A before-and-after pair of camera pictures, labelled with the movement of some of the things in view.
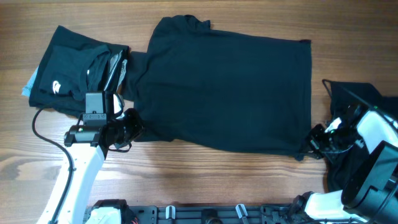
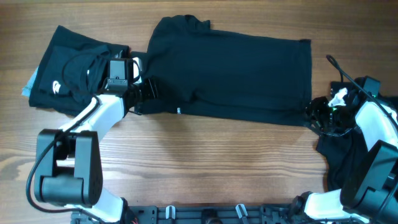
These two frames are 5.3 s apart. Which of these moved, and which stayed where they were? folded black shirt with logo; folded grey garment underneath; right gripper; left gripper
Moved: left gripper; right gripper
Stayed: folded grey garment underneath; folded black shirt with logo
